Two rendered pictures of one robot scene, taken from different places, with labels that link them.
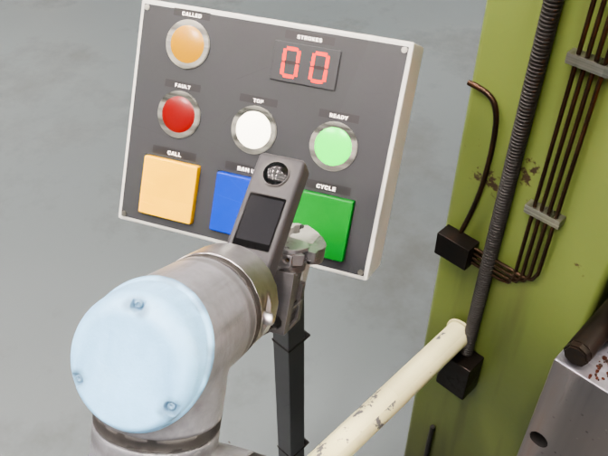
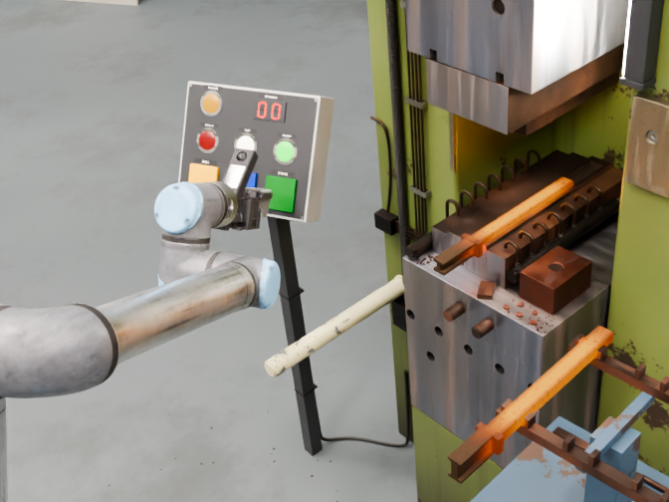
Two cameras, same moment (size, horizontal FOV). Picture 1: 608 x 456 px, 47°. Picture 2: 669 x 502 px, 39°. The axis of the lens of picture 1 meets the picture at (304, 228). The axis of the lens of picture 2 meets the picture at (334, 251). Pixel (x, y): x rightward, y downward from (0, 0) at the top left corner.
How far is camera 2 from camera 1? 1.30 m
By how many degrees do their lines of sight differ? 9
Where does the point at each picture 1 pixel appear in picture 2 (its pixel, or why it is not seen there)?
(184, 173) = (210, 171)
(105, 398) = (165, 221)
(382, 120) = (308, 136)
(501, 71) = (385, 110)
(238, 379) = not seen: hidden behind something
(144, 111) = (189, 139)
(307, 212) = (273, 186)
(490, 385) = not seen: hidden behind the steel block
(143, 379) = (178, 212)
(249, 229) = (229, 179)
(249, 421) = (285, 397)
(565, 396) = (411, 279)
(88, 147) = not seen: hidden behind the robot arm
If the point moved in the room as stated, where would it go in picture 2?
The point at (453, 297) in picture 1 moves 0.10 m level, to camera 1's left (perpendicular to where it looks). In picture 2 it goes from (395, 260) to (356, 261)
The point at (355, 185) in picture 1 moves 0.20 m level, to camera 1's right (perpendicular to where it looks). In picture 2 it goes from (297, 170) to (386, 166)
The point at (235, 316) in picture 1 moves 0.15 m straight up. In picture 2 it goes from (213, 198) to (199, 127)
